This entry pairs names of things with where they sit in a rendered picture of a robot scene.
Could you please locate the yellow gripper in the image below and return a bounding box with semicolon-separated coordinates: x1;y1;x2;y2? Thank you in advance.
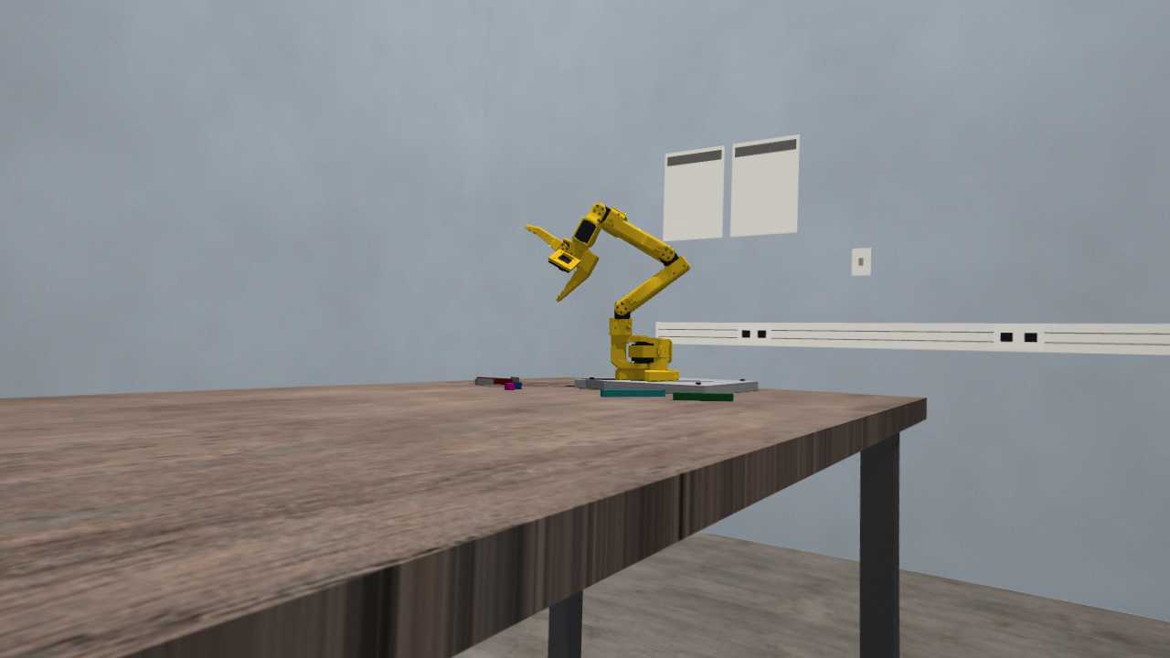
525;226;599;302

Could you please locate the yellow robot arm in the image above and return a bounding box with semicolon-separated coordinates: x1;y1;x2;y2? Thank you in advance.
572;203;690;382

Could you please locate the green rod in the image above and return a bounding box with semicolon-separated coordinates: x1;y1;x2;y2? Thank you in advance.
673;392;732;400

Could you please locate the turquoise rod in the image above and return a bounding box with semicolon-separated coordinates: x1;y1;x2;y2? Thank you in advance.
601;389;665;398

